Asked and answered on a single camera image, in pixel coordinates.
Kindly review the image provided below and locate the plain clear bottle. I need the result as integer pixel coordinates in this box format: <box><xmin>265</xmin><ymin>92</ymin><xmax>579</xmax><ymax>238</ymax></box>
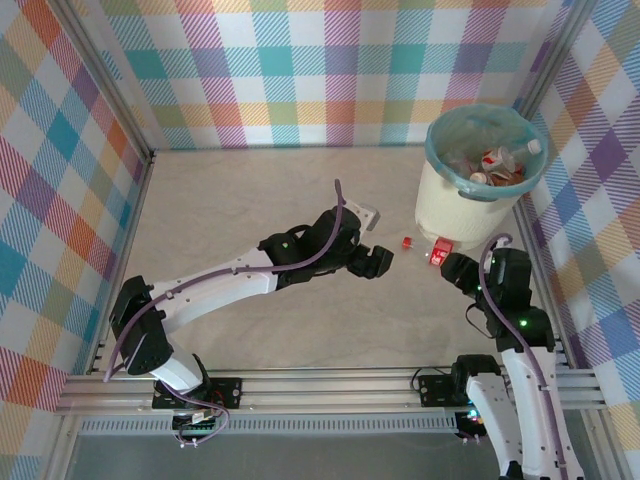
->
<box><xmin>442</xmin><ymin>144</ymin><xmax>481</xmax><ymax>176</ymax></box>

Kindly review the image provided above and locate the red white label bottle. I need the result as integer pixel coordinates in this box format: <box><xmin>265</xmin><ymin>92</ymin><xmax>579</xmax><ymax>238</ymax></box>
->
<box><xmin>479</xmin><ymin>139</ymin><xmax>545</xmax><ymax>174</ymax></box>

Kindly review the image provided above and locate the white ribbed waste bin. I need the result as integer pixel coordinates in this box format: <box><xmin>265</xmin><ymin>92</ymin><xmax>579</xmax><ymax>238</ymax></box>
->
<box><xmin>413</xmin><ymin>103</ymin><xmax>549</xmax><ymax>254</ymax></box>

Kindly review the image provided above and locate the blue plastic bin liner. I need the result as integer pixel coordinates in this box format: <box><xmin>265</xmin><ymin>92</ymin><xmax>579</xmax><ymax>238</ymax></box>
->
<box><xmin>424</xmin><ymin>103</ymin><xmax>549</xmax><ymax>204</ymax></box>

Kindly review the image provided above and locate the red label red cap bottle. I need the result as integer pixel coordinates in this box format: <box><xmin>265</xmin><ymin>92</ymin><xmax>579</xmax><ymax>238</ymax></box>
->
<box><xmin>401</xmin><ymin>235</ymin><xmax>455</xmax><ymax>269</ymax></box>

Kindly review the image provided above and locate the right controller circuit board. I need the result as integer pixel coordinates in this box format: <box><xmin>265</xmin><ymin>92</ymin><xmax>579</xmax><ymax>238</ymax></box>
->
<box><xmin>454</xmin><ymin>407</ymin><xmax>489</xmax><ymax>444</ymax></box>

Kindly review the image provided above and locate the controller circuit board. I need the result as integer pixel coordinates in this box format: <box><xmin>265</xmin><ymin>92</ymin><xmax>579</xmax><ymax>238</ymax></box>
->
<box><xmin>454</xmin><ymin>407</ymin><xmax>489</xmax><ymax>444</ymax></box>
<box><xmin>171</xmin><ymin>412</ymin><xmax>229</xmax><ymax>450</ymax></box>

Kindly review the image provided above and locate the left controller circuit board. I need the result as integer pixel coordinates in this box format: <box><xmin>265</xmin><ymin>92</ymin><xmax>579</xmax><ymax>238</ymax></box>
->
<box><xmin>171</xmin><ymin>412</ymin><xmax>229</xmax><ymax>450</ymax></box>

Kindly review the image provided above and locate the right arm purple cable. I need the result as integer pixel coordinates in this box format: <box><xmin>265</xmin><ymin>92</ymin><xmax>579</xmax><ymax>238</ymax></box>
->
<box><xmin>477</xmin><ymin>233</ymin><xmax>571</xmax><ymax>480</ymax></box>

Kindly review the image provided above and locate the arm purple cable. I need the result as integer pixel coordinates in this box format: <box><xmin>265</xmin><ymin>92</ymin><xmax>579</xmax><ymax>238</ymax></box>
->
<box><xmin>103</xmin><ymin>178</ymin><xmax>349</xmax><ymax>384</ymax></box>
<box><xmin>477</xmin><ymin>233</ymin><xmax>571</xmax><ymax>480</ymax></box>

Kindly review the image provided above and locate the aluminium frame side bar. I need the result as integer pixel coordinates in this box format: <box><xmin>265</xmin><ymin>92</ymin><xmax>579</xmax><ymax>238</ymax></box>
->
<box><xmin>512</xmin><ymin>197</ymin><xmax>604</xmax><ymax>384</ymax></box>
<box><xmin>87</xmin><ymin>149</ymin><xmax>157</xmax><ymax>376</ymax></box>

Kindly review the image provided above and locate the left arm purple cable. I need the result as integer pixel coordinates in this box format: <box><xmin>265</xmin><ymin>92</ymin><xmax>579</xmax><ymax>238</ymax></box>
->
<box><xmin>103</xmin><ymin>178</ymin><xmax>349</xmax><ymax>384</ymax></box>

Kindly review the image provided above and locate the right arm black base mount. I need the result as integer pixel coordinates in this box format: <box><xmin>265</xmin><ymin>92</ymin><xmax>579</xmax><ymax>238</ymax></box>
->
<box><xmin>416</xmin><ymin>372</ymin><xmax>476</xmax><ymax>409</ymax></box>

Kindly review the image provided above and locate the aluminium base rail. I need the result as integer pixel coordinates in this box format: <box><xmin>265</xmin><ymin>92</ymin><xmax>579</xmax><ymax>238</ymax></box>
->
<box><xmin>52</xmin><ymin>367</ymin><xmax>609</xmax><ymax>417</ymax></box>

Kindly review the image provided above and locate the grey slotted cable duct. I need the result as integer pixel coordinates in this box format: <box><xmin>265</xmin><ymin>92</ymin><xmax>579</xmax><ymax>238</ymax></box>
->
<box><xmin>77</xmin><ymin>417</ymin><xmax>461</xmax><ymax>435</ymax></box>

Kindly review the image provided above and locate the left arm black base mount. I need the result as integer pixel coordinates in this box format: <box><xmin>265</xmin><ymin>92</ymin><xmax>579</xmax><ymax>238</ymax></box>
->
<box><xmin>149</xmin><ymin>377</ymin><xmax>245</xmax><ymax>412</ymax></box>

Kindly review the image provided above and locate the aluminium frame post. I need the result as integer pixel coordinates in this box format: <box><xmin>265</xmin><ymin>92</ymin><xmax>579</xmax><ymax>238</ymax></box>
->
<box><xmin>52</xmin><ymin>0</ymin><xmax>159</xmax><ymax>169</ymax></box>
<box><xmin>512</xmin><ymin>0</ymin><xmax>601</xmax><ymax>114</ymax></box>

